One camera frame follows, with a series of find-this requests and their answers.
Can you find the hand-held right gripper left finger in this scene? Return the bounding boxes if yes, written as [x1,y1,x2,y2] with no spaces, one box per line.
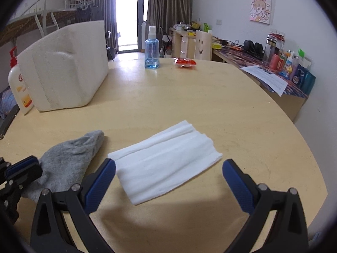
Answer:
[30,158,116,253]

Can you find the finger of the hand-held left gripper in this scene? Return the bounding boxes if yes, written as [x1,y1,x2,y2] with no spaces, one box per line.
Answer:
[6,155,43,191]

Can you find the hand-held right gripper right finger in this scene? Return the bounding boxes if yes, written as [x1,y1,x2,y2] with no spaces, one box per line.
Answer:
[222,159,308,253]

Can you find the grey sock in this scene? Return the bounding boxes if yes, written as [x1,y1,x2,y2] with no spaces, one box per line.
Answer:
[21,130,105,203]

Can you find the white cloth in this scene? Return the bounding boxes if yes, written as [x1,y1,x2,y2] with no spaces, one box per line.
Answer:
[107,120,223,206]

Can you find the white foam box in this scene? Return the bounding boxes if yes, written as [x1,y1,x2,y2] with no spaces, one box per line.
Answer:
[16,20,109,112]

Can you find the blue star print quilt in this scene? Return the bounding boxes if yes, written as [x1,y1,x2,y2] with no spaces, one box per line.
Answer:
[0,88,19,119]

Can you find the white lotion bottle red pump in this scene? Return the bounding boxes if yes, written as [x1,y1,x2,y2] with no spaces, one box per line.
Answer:
[8,47,35,115]

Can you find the desk with patterned cloth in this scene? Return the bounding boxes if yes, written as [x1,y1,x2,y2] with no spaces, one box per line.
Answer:
[212,35,308,123]

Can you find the printed paper sheet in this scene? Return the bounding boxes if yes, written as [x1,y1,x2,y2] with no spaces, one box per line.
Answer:
[239,65,289,97]

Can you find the row of toiletry bottles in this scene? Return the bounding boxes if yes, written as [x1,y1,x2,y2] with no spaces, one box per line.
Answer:
[279,48,316,94]

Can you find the red snack packet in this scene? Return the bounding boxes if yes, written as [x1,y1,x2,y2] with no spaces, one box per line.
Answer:
[173,57,197,68]

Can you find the black folding chair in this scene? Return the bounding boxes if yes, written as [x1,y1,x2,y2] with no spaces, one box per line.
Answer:
[105,30,116,62]

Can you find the black headphones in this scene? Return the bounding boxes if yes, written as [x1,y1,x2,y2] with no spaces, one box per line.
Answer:
[243,40,264,58]

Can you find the steel thermos bottle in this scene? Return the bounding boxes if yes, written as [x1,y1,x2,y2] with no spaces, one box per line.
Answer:
[263,33,277,65]

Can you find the blue spray bottle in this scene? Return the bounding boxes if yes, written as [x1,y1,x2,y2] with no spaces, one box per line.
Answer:
[144,26,160,69]

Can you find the white metal bunk bed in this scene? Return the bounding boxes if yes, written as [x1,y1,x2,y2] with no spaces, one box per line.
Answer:
[0,0,100,49]

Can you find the wooden chair with smiley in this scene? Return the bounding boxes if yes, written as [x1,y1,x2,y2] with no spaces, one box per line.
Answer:
[194,30,212,61]

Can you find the white bunk bed ladder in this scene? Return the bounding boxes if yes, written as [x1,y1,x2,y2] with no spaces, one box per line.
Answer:
[34,12,59,36]

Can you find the wooden desk with drawers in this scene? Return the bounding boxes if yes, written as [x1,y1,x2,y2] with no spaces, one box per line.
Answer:
[170,29,197,58]

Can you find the dark hanging clothes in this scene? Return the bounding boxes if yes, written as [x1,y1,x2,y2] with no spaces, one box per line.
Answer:
[76,4,92,23]

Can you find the glass balcony door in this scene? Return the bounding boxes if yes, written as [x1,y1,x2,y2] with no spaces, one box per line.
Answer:
[114,0,152,54]

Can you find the pink cartoon wall poster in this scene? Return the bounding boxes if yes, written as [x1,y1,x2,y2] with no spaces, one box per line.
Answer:
[250,0,275,25]

